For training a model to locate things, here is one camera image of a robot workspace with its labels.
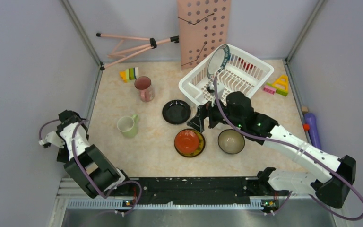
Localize red toy basket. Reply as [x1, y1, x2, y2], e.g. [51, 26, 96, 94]
[240, 60, 256, 72]

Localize red bowl yellow rim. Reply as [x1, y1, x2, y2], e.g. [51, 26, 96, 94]
[173, 129, 206, 157]

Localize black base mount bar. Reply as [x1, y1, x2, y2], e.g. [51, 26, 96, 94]
[111, 177, 275, 205]

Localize black small plate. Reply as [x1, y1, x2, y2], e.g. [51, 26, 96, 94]
[162, 99, 191, 125]

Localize light green mug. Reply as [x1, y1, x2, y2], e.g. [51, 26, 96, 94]
[116, 114, 139, 138]

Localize purple handle tool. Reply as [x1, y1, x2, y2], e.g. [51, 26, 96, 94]
[303, 113, 322, 149]

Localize pink tripod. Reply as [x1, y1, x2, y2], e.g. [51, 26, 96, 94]
[95, 32, 180, 71]

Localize yellow green toy block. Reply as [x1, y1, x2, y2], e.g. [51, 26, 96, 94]
[266, 75, 289, 96]

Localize pink glass mug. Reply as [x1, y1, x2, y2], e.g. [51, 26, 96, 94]
[134, 76, 155, 102]

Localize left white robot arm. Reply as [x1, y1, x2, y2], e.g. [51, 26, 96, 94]
[38, 110, 133, 198]

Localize small wooden block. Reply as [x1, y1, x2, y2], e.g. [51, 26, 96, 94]
[301, 106, 309, 114]

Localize white plate green rim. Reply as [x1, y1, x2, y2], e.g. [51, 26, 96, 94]
[207, 44, 231, 79]

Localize white plastic dish rack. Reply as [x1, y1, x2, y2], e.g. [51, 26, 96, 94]
[179, 44, 274, 106]

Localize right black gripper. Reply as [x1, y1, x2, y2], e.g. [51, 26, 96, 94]
[187, 93, 243, 133]

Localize pink toy brick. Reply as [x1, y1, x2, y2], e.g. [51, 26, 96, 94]
[263, 85, 277, 94]

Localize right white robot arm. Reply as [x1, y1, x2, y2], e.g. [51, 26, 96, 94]
[187, 87, 356, 208]

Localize stacked coloured toy blocks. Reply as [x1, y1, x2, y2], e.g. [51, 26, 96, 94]
[119, 67, 139, 83]

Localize pink perforated board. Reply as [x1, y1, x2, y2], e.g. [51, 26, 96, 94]
[176, 0, 231, 69]

